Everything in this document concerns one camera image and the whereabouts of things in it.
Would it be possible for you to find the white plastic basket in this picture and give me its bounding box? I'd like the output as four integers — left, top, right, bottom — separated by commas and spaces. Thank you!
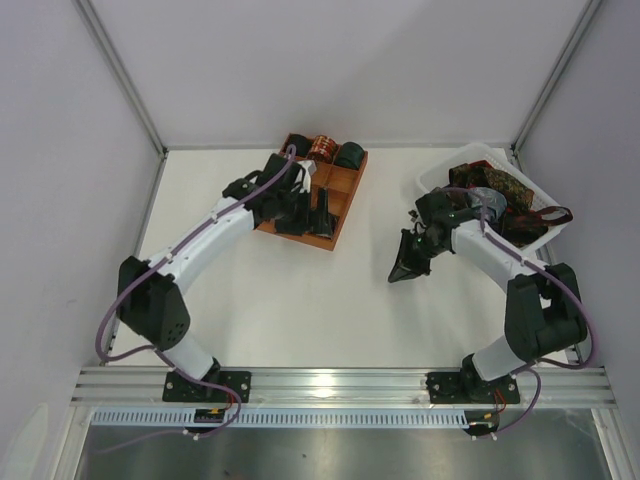
416, 142, 566, 256

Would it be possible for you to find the grey blue paisley tie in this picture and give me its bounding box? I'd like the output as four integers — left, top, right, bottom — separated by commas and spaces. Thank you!
466, 187, 508, 223

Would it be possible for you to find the aluminium rail frame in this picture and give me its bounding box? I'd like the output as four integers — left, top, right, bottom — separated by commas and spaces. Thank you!
71, 366, 616, 431

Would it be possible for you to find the orange wooden divided tray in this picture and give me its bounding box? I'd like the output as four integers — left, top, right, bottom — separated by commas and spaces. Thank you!
258, 145, 368, 251

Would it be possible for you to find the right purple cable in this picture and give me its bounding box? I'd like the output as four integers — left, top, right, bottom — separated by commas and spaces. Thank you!
439, 187, 601, 441

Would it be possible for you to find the red patterned rolled tie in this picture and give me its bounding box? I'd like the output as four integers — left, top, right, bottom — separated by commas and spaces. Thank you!
306, 135, 339, 164

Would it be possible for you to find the purple cable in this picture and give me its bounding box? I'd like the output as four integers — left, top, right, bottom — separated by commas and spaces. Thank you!
439, 187, 601, 441
92, 143, 297, 454

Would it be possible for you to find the dark green rolled tie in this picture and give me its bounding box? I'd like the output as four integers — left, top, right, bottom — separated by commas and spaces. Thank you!
283, 133, 313, 157

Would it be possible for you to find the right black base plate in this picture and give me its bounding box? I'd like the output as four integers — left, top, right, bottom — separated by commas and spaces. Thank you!
425, 370, 521, 405

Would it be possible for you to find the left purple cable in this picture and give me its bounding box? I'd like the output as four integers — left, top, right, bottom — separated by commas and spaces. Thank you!
92, 143, 297, 454

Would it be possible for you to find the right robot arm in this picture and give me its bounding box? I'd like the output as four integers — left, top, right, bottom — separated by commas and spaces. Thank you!
387, 189, 589, 403

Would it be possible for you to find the pile of dark ties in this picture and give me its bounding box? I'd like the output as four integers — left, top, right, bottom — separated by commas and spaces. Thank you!
446, 160, 573, 248

